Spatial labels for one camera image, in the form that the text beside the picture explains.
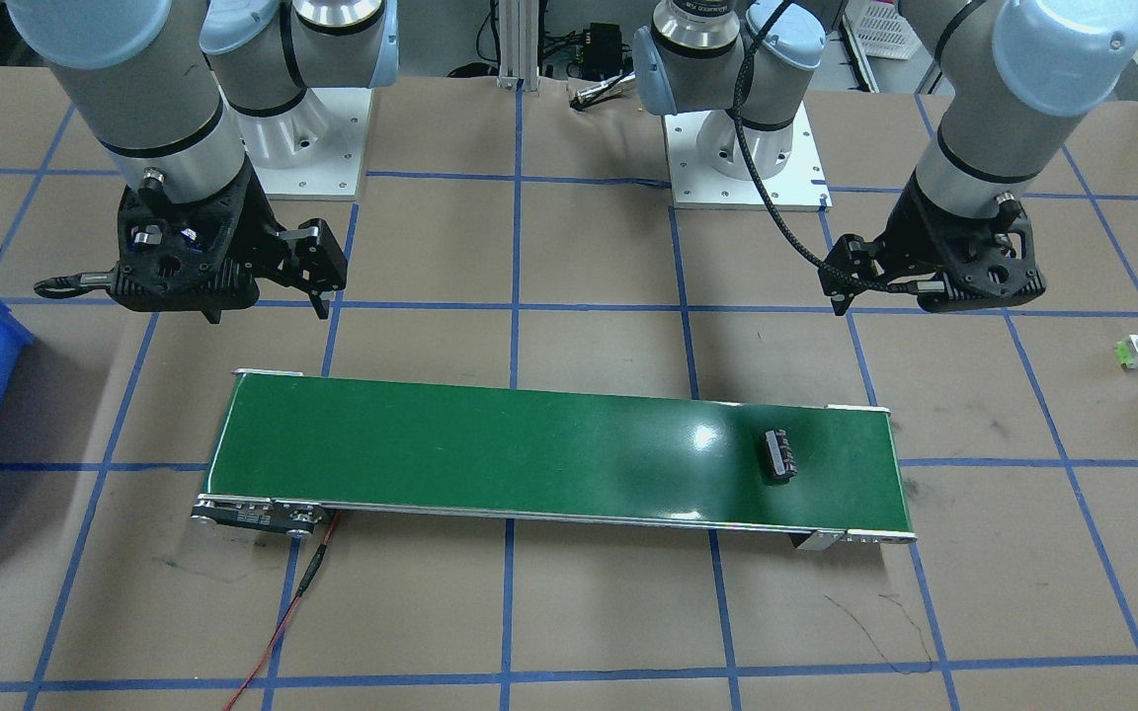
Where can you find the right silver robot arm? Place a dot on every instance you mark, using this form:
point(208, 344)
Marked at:
point(193, 101)

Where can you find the dark brown cylindrical capacitor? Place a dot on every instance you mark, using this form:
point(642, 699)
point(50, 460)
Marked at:
point(779, 457)

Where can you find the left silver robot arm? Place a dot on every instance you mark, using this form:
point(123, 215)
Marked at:
point(1023, 74)

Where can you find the aluminium frame post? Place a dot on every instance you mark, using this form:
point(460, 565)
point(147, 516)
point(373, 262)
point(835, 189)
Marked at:
point(519, 39)

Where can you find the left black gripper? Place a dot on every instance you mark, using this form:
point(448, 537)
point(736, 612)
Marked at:
point(908, 223)

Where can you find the green conveyor belt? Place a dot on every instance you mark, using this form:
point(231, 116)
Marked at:
point(293, 449)

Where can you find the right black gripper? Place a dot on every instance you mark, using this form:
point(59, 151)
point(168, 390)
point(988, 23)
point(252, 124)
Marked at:
point(259, 223)

